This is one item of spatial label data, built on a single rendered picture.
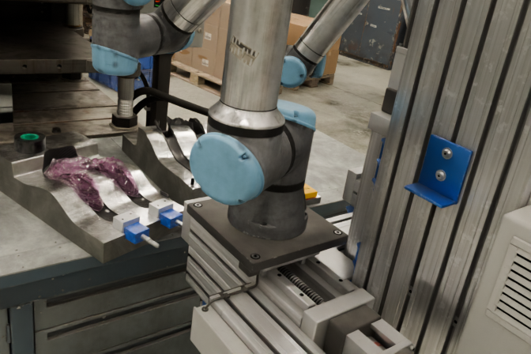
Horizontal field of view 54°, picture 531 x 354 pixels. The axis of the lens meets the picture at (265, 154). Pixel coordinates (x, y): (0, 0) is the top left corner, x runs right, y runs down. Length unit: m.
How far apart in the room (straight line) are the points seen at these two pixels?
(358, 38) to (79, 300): 7.65
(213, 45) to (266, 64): 4.92
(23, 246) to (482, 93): 1.03
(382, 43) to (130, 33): 7.61
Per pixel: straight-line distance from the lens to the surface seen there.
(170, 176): 1.52
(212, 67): 5.67
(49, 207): 1.38
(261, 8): 0.71
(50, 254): 1.31
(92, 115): 2.23
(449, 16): 0.84
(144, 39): 0.92
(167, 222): 1.31
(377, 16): 8.48
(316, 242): 0.95
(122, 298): 1.49
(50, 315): 1.44
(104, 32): 0.89
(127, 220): 1.27
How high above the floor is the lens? 1.51
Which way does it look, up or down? 22 degrees down
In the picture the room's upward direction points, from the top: 9 degrees clockwise
